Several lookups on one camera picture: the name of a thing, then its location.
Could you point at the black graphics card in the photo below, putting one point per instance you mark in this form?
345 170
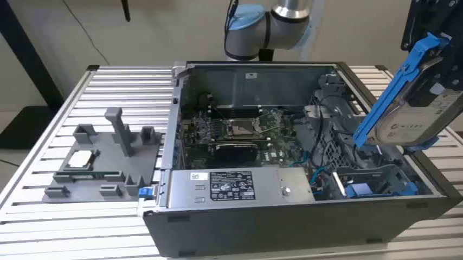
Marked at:
234 153

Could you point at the black monitor stand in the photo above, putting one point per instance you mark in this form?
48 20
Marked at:
21 81

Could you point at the metal disk bay cage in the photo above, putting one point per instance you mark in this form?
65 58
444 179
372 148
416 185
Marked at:
336 151

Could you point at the green RAM stick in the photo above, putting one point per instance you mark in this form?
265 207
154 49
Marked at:
94 176

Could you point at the CPU socket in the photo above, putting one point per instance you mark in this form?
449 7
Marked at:
240 126

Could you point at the silver CPU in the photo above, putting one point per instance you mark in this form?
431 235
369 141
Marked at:
80 159

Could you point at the blue case latch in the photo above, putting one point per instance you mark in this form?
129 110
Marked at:
144 192

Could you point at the green motherboard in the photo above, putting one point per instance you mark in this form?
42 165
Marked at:
277 135

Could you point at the silver power supply unit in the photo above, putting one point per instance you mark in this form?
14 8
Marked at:
266 187

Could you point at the grey parts rack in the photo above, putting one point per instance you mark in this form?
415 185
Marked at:
104 173

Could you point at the hard disk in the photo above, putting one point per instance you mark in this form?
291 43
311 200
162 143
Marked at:
357 189
397 127

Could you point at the dark grey PC case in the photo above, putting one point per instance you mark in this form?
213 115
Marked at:
274 230

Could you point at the black antenna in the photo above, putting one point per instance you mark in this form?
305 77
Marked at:
125 9

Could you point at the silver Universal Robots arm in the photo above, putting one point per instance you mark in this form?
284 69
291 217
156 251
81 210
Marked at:
249 38

